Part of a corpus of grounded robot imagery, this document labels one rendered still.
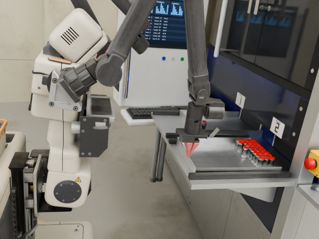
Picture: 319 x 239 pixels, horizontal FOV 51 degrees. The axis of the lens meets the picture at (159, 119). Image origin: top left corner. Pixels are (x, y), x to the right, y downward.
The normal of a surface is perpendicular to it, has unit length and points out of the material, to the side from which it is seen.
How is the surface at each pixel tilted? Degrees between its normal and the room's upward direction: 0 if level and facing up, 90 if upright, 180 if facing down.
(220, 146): 0
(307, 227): 90
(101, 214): 0
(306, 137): 90
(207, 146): 0
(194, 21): 93
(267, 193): 90
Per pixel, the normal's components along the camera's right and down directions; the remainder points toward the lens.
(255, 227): -0.97, -0.02
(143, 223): 0.11, -0.93
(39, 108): 0.18, 0.37
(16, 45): 0.44, 0.37
